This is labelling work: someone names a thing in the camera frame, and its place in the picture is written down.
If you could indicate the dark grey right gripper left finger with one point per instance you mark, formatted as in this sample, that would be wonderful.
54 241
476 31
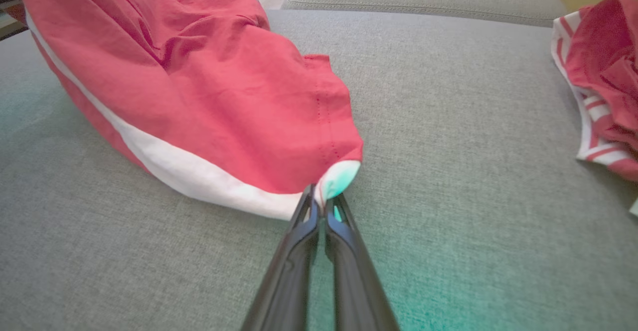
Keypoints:
289 271

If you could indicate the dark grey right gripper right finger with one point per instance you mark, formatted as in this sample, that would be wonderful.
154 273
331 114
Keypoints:
354 281

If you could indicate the red white basketball garment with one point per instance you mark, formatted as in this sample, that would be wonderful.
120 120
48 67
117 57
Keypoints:
199 96

